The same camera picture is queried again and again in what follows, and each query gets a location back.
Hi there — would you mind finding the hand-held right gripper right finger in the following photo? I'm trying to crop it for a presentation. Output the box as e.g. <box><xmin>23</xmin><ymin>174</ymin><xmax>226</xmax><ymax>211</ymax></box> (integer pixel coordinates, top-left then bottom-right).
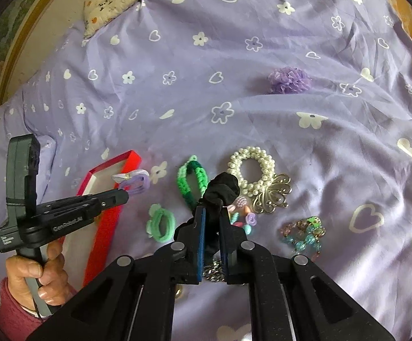
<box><xmin>219</xmin><ymin>207</ymin><xmax>396</xmax><ymax>341</ymax></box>

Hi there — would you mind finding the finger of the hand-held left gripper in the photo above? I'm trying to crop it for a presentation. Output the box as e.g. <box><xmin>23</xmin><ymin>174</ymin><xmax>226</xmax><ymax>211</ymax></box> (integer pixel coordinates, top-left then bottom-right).
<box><xmin>50</xmin><ymin>194</ymin><xmax>129</xmax><ymax>221</ymax></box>
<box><xmin>46</xmin><ymin>189</ymin><xmax>128</xmax><ymax>207</ymax></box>

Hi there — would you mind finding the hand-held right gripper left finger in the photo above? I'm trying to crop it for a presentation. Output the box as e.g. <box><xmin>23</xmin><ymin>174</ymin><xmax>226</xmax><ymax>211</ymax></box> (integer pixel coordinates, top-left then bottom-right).
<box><xmin>26</xmin><ymin>206</ymin><xmax>207</xmax><ymax>341</ymax></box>

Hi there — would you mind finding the silver chain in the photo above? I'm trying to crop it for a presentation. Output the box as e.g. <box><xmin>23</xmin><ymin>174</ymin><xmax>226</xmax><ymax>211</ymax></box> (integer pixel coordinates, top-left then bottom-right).
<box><xmin>202</xmin><ymin>259</ymin><xmax>228</xmax><ymax>283</ymax></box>

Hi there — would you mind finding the red jewelry box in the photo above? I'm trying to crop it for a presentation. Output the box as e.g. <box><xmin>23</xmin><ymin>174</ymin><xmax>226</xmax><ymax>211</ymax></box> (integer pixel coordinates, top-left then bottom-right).
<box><xmin>62</xmin><ymin>150</ymin><xmax>143</xmax><ymax>288</ymax></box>

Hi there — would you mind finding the purple hair tie white bow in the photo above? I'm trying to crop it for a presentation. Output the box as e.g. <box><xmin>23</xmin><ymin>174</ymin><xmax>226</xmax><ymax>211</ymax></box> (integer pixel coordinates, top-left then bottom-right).
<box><xmin>112</xmin><ymin>169</ymin><xmax>151</xmax><ymax>195</ymax></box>

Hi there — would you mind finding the colourful bead bracelet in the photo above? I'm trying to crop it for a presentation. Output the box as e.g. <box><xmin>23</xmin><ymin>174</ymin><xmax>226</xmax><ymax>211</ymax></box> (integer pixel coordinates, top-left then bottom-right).
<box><xmin>227</xmin><ymin>195</ymin><xmax>258</xmax><ymax>236</ymax></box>

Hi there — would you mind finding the mint green hair tie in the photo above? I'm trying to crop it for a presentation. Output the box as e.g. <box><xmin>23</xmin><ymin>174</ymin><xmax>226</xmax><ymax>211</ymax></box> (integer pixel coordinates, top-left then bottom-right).
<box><xmin>146</xmin><ymin>204</ymin><xmax>176</xmax><ymax>244</ymax></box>

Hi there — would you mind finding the black scrunchie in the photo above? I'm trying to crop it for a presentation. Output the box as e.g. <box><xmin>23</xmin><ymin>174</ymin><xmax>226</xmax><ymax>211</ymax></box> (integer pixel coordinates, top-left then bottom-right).
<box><xmin>200</xmin><ymin>172</ymin><xmax>243</xmax><ymax>258</ymax></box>

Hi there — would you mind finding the green braided hair tie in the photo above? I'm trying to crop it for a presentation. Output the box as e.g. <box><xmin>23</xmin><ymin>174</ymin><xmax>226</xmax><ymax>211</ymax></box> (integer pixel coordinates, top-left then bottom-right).
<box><xmin>176</xmin><ymin>155</ymin><xmax>210</xmax><ymax>210</ymax></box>

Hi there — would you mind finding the teal bead bracelet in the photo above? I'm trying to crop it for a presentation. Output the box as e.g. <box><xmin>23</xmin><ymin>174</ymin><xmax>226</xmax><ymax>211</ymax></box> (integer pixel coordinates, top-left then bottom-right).
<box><xmin>280</xmin><ymin>216</ymin><xmax>326</xmax><ymax>257</ymax></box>

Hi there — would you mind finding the person's left forearm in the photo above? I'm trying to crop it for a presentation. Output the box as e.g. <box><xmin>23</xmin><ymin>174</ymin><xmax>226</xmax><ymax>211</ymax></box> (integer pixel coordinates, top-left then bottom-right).
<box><xmin>0</xmin><ymin>279</ymin><xmax>55</xmax><ymax>335</ymax></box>

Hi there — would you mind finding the person's left hand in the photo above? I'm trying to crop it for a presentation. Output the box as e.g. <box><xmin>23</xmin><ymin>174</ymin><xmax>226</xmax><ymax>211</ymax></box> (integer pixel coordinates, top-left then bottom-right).
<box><xmin>6</xmin><ymin>234</ymin><xmax>77</xmax><ymax>308</ymax></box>

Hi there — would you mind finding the metal flower hair clip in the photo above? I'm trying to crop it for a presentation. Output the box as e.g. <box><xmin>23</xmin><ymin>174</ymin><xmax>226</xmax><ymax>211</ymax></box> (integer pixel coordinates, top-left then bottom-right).
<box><xmin>250</xmin><ymin>173</ymin><xmax>292</xmax><ymax>216</ymax></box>

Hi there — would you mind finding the purple mesh scrunchie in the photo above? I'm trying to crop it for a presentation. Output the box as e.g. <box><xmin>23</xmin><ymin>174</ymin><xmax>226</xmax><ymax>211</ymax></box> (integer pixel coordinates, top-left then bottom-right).
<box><xmin>267</xmin><ymin>67</ymin><xmax>313</xmax><ymax>95</ymax></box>

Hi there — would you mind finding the purple flower print bedsheet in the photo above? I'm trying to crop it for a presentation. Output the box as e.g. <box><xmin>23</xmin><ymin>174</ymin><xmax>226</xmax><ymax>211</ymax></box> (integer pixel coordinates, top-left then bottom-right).
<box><xmin>0</xmin><ymin>0</ymin><xmax>412</xmax><ymax>341</ymax></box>

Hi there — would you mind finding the wooden bed frame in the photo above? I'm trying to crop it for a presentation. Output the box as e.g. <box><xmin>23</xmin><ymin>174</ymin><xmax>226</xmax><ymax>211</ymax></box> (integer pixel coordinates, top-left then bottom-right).
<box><xmin>0</xmin><ymin>0</ymin><xmax>98</xmax><ymax>114</ymax></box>

